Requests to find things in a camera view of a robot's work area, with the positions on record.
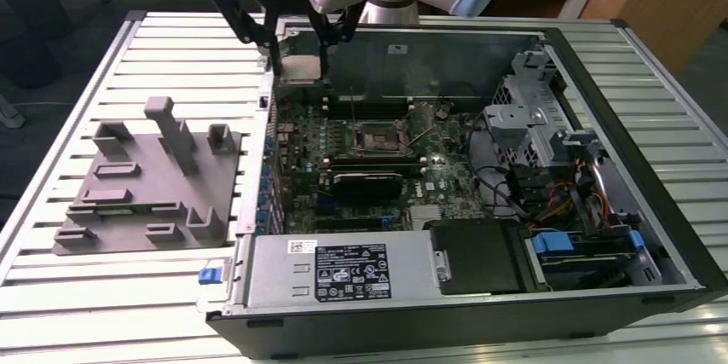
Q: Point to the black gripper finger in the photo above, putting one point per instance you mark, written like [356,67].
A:
[233,10]
[334,29]

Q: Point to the silver CPU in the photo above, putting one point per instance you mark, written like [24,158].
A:
[301,67]

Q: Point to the CPU socket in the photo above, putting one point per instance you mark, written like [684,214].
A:
[377,140]

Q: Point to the round coin cell battery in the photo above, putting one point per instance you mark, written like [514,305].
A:
[440,113]

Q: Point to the black RAM stick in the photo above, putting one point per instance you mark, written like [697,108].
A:
[372,160]

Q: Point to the black graphics card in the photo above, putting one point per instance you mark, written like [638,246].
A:
[364,187]

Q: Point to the metal drive cage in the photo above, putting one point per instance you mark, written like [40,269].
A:
[512,119]

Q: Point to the green motherboard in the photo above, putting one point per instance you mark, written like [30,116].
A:
[449,176]

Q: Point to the grey parts rack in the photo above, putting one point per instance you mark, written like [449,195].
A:
[153,176]

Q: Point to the grey metal stand foot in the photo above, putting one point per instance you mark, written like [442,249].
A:
[10,114]

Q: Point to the silver chipset heatsink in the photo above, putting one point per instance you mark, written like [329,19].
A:
[425,214]

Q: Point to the green RAM stick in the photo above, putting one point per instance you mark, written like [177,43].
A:
[121,209]

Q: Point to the grey power supply unit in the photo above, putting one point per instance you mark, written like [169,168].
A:
[273,270]

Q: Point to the black plastic shroud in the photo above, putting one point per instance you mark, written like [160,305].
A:
[477,253]

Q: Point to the blue case latch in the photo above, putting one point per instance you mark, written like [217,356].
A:
[209,275]

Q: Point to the hard disk in blue carrier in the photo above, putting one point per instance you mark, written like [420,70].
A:
[554,244]

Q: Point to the black open PC case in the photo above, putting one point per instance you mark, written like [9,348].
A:
[397,330]

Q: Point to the blue disk bay clip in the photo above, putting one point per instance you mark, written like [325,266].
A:
[634,239]

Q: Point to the grey plastic bracket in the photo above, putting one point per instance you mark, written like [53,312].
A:
[574,138]

